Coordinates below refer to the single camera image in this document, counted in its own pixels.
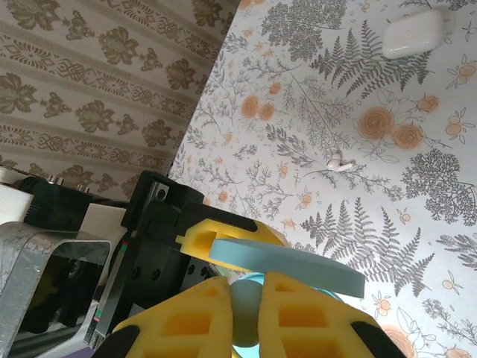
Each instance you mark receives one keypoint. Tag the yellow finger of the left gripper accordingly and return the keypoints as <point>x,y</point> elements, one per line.
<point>221,270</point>
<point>266,234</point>

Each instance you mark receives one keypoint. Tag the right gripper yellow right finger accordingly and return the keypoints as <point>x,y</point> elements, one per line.
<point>316,328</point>

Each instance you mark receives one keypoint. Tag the floral patterned tablecloth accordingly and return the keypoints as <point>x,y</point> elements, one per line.
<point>372,223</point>

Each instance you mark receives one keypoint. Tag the white earbud charging case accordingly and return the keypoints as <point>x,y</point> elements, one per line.
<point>411,33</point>

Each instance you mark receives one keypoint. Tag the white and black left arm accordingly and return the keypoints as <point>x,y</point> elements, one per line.
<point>15,197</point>

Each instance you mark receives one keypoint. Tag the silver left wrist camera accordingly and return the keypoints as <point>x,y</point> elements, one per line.
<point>22,261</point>

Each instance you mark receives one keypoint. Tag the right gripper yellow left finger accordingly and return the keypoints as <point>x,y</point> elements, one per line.
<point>179,328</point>

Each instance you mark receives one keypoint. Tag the light blue oval case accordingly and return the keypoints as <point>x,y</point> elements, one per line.
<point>287,266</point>

